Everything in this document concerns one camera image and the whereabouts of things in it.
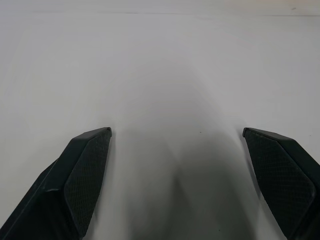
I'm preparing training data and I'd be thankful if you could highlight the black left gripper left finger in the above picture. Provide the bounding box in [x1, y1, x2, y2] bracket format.
[0, 126, 113, 240]

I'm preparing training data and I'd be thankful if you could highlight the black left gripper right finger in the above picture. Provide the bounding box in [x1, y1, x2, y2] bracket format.
[242, 127, 320, 240]

